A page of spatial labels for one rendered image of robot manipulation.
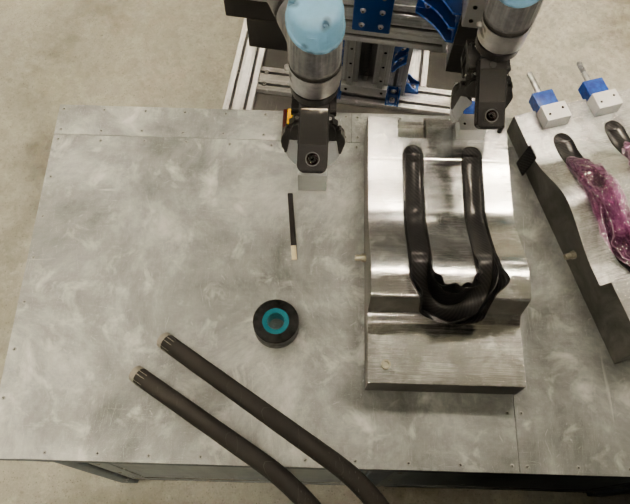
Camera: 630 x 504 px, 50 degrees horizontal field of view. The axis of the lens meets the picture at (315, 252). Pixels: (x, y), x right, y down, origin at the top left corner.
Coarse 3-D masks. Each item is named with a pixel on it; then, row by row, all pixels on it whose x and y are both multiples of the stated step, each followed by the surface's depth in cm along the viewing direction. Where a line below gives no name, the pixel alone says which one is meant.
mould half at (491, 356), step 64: (384, 128) 125; (448, 128) 126; (384, 192) 121; (448, 192) 121; (384, 256) 111; (448, 256) 111; (512, 256) 112; (384, 320) 114; (512, 320) 114; (384, 384) 110; (448, 384) 110; (512, 384) 110
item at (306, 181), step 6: (300, 174) 114; (306, 174) 114; (312, 174) 114; (318, 174) 114; (324, 174) 115; (300, 180) 116; (306, 180) 116; (312, 180) 116; (318, 180) 116; (324, 180) 116; (300, 186) 118; (306, 186) 118; (312, 186) 118; (318, 186) 118; (324, 186) 118
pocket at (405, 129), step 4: (400, 124) 128; (404, 124) 128; (408, 124) 128; (412, 124) 128; (416, 124) 128; (420, 124) 128; (424, 124) 127; (400, 128) 129; (404, 128) 129; (408, 128) 129; (412, 128) 129; (416, 128) 129; (420, 128) 129; (424, 128) 127; (400, 132) 128; (404, 132) 128; (408, 132) 128; (412, 132) 128; (416, 132) 128; (420, 132) 128; (424, 132) 127; (400, 136) 128; (404, 136) 128; (408, 136) 128; (412, 136) 128; (416, 136) 128; (420, 136) 128; (424, 136) 127
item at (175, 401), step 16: (144, 384) 112; (160, 384) 111; (160, 400) 111; (176, 400) 110; (192, 416) 108; (208, 416) 108; (208, 432) 107; (224, 432) 106; (240, 448) 104; (256, 448) 105; (256, 464) 103
